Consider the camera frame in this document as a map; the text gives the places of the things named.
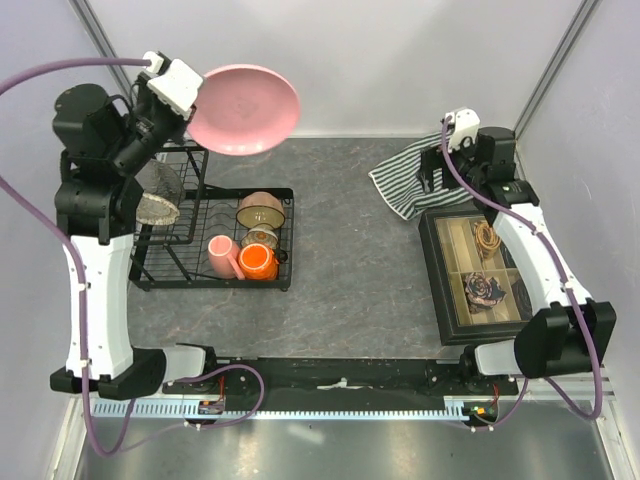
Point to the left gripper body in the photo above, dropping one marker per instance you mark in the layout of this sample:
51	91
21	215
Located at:
159	122

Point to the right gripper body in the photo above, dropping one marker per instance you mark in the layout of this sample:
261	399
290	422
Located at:
465	166

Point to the clear glass plate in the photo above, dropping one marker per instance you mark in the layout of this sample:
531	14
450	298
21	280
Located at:
158	178

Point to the pink plate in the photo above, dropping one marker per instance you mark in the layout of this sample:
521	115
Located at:
244	110

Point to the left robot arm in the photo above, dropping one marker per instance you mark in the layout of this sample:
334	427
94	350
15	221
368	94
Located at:
96	204

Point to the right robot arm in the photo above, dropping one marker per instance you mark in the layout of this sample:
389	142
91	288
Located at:
570	331

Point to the striped towel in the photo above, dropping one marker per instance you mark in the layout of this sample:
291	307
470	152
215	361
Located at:
397	181

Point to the tan rolled tie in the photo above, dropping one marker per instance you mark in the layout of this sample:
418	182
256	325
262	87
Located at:
486	240

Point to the speckled grey plate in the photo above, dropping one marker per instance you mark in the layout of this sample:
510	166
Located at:
156	211

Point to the blue rolled tie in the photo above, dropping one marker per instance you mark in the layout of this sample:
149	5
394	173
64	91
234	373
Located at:
507	258

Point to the floral rolled tie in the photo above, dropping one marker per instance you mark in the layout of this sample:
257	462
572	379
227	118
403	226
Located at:
482	293

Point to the black glass-lid display box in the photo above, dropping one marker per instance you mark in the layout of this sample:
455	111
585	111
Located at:
450	253

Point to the brown bowl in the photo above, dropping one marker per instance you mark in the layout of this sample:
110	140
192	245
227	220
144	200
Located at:
261	208

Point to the black rolled tie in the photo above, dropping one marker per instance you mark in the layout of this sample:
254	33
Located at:
522	300

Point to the pink mug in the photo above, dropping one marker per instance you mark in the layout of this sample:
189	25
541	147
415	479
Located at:
223	254

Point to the patterned small bowl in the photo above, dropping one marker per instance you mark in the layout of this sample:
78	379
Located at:
262	234

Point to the orange mug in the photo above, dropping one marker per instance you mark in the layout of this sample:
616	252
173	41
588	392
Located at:
261	262

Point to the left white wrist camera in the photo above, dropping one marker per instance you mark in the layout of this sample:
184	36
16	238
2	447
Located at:
174	82

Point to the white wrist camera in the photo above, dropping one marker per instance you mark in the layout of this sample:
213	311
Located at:
174	82
461	128

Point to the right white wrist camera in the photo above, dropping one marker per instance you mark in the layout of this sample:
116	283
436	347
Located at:
461	128

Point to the black wire dish rack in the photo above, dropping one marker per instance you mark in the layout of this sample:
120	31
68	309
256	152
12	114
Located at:
176	256

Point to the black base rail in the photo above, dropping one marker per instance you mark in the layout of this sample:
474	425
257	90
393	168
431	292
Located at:
361	385

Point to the white cable duct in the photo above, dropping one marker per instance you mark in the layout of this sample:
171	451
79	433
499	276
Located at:
196	410

